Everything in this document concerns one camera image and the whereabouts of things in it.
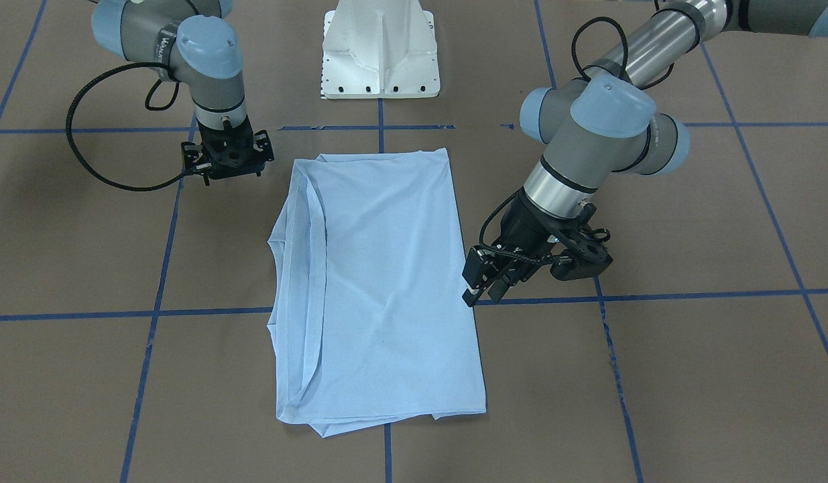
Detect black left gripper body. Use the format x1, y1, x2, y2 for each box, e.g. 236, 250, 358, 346
491, 189, 555, 286

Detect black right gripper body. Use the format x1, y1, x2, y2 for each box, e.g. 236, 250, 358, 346
199, 118, 267, 178

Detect light blue t-shirt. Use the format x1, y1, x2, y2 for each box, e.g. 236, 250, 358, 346
267, 149, 487, 437

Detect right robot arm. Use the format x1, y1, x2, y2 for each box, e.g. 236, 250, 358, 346
91, 1, 274, 183

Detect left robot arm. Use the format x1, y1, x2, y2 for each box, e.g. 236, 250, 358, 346
463, 1, 828, 307

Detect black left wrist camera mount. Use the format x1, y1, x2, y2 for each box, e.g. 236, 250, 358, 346
550, 203, 613, 281

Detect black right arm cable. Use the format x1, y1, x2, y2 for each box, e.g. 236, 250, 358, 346
65, 62, 210, 193

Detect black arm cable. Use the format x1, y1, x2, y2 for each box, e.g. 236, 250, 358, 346
479, 17, 676, 246
65, 62, 210, 193

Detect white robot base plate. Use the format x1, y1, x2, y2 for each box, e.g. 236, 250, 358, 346
320, 1, 441, 100

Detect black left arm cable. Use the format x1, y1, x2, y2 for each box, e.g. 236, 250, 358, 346
479, 17, 676, 246

